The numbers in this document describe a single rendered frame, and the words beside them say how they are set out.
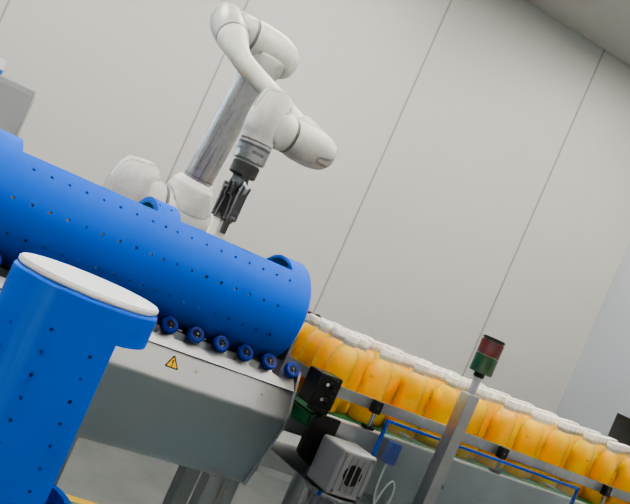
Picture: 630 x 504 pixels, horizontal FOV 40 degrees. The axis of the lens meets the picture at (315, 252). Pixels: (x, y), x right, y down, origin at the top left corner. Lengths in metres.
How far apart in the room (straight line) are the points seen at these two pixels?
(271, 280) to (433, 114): 3.45
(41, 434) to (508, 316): 4.61
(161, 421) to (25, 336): 0.73
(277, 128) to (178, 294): 0.52
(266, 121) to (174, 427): 0.82
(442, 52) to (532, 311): 1.83
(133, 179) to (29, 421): 1.31
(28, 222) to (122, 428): 0.58
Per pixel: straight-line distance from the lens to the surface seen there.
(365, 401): 2.33
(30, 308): 1.56
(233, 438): 2.30
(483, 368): 2.30
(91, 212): 2.00
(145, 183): 2.75
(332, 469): 2.18
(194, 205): 2.81
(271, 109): 2.27
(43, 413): 1.57
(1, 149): 1.99
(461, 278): 5.67
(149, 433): 2.23
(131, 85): 4.99
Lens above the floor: 1.21
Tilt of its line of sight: 2 degrees up
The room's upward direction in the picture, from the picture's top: 24 degrees clockwise
